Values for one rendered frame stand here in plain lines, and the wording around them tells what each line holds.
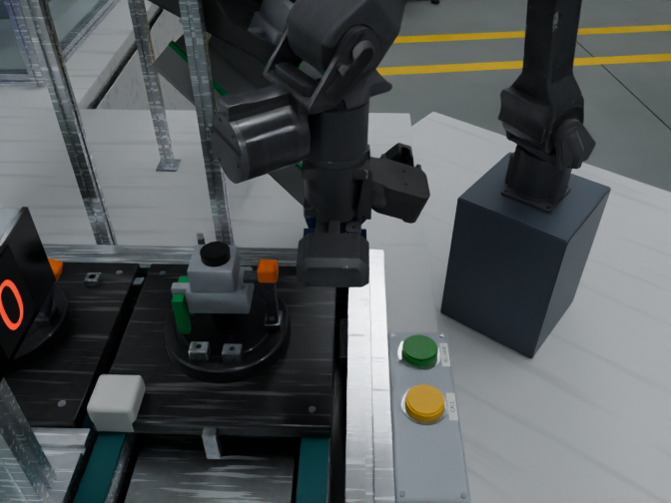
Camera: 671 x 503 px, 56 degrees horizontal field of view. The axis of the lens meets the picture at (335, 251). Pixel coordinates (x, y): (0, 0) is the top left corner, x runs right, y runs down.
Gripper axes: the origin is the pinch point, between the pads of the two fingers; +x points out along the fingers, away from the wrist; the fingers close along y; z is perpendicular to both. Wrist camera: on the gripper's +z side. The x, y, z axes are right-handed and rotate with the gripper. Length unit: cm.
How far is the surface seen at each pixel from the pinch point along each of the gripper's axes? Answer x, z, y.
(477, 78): 110, 72, 283
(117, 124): 23, -47, 69
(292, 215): 23.6, -8.4, 37.6
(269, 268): 2.0, -6.7, -0.6
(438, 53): 110, 54, 317
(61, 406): 12.5, -27.6, -10.2
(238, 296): 4.5, -9.9, -2.1
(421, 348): 12.4, 9.6, -1.8
